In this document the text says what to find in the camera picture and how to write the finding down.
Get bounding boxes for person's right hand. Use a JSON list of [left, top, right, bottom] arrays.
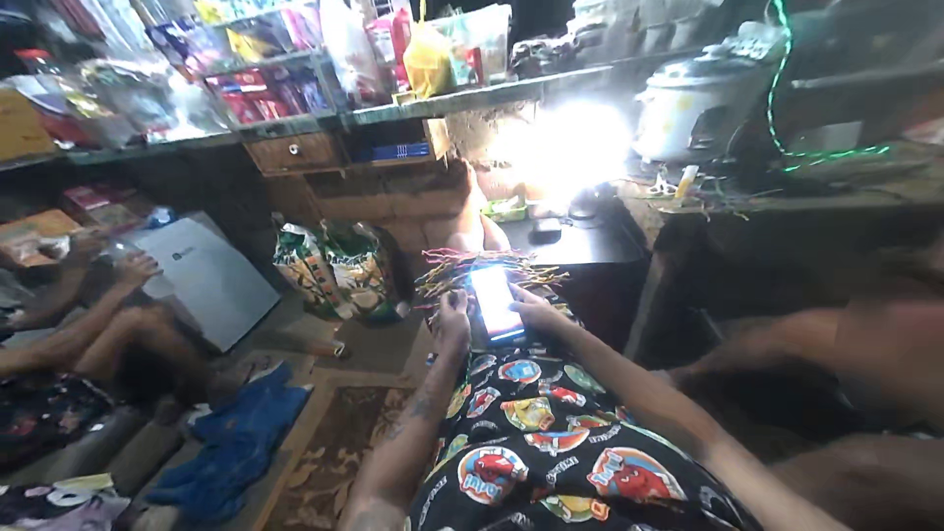
[[507, 283, 572, 343]]

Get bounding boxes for person's left hand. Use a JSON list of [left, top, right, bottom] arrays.
[[435, 289, 472, 359]]

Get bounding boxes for smartphone with lit screen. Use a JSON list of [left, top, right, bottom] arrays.
[[471, 264, 525, 345]]

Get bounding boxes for person's right forearm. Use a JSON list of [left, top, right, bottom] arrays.
[[553, 313, 854, 531]]

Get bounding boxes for person's left forearm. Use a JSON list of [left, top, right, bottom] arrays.
[[339, 344, 471, 531]]

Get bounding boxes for person's legs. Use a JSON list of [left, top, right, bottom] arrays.
[[446, 160, 511, 253]]

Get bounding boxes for green white printed sack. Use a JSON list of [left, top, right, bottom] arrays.
[[272, 213, 348, 321], [322, 220, 412, 324]]

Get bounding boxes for black table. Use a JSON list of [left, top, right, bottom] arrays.
[[501, 188, 657, 355]]

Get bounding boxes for bright white lamp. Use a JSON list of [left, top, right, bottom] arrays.
[[509, 99, 637, 221]]

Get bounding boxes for brown patterned mat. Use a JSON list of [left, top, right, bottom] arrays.
[[262, 383, 415, 531]]

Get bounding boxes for wooden shelf with drawer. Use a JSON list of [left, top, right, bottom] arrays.
[[242, 118, 449, 178]]

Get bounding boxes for long shelf with goods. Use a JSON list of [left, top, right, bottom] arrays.
[[0, 0, 665, 172]]

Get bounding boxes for white flat panel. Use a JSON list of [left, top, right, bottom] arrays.
[[118, 211, 282, 354]]

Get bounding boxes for yellow plastic bag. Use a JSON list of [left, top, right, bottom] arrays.
[[403, 0, 454, 101]]

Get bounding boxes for white rice cooker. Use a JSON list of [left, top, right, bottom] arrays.
[[634, 46, 768, 171]]

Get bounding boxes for blue cloth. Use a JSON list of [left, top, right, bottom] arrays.
[[145, 361, 314, 525]]

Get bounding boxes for wooden counter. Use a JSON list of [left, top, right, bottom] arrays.
[[618, 151, 944, 222]]

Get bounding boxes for pink printed box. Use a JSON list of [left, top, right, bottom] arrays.
[[61, 183, 156, 234]]

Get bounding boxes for patterned pink white cloth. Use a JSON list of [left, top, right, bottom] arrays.
[[0, 472, 131, 531]]

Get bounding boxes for cardboard box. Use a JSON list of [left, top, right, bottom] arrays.
[[0, 209, 82, 267]]

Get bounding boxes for bundle of braided colourful cords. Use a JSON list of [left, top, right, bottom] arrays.
[[414, 248, 571, 309]]

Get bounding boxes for green lit cable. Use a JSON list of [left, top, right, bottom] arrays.
[[767, 0, 892, 174]]

